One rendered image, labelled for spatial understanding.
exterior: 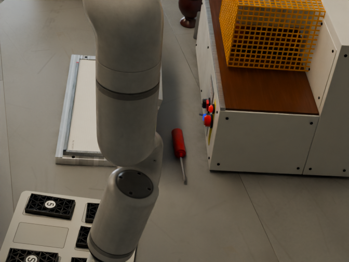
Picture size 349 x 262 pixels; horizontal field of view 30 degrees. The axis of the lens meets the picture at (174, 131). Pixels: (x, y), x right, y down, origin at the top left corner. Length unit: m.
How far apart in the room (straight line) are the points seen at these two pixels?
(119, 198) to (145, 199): 0.04
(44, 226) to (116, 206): 0.42
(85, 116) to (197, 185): 0.35
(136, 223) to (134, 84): 0.27
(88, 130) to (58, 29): 0.52
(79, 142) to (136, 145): 0.67
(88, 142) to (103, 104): 0.70
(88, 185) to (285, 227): 0.46
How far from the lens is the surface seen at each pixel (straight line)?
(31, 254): 1.36
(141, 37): 0.84
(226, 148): 1.53
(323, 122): 1.53
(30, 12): 2.16
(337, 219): 1.55
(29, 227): 1.42
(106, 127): 0.92
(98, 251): 1.11
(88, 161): 1.56
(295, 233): 1.49
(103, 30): 0.84
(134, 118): 0.90
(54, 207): 1.44
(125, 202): 1.01
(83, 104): 1.72
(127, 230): 1.05
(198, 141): 1.66
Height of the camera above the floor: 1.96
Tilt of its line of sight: 39 degrees down
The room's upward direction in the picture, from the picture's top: 7 degrees clockwise
